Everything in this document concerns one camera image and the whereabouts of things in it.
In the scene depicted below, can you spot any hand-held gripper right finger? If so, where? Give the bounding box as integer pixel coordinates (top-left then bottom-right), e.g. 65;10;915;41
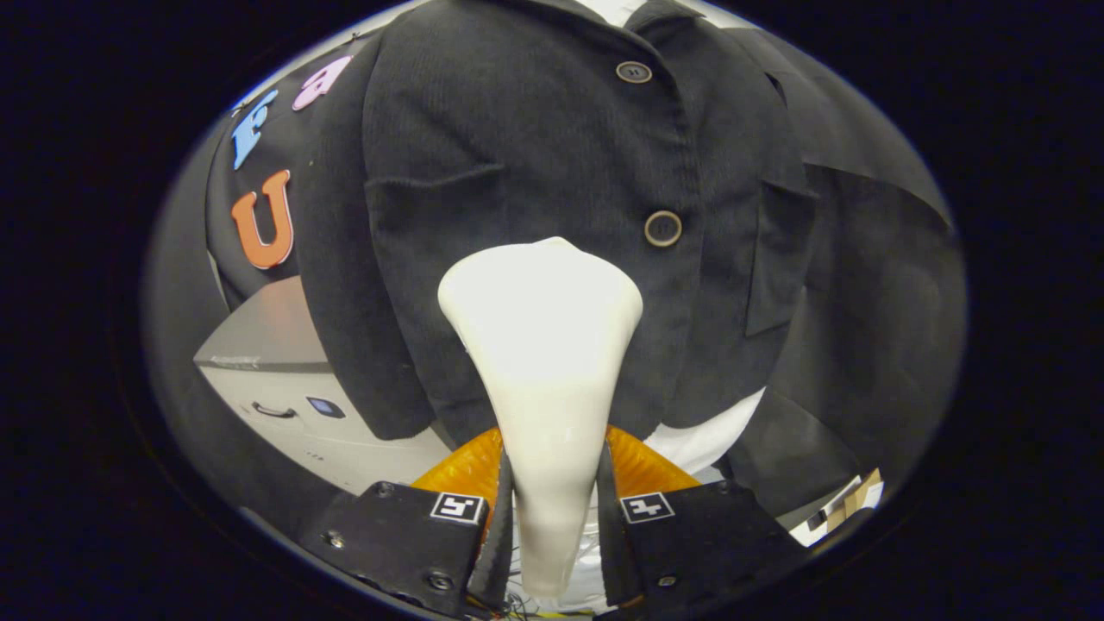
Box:
595;424;807;618

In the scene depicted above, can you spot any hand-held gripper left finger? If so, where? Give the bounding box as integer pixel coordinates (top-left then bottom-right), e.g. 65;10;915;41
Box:
302;425;517;618

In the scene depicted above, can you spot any white garment steamer head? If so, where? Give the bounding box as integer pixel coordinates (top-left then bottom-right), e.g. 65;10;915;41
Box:
437;236;644;600

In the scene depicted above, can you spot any black blazer jacket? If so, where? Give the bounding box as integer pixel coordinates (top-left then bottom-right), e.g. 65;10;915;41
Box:
298;0;820;442

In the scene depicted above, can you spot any white flat carton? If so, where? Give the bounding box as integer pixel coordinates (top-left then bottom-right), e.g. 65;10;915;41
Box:
789;483;885;548

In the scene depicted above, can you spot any grey cabinet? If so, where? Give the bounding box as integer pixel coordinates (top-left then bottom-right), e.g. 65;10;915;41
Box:
194;276;454;497

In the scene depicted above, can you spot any black backdrop cloth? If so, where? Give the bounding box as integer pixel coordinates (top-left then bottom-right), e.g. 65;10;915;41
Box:
142;17;967;536

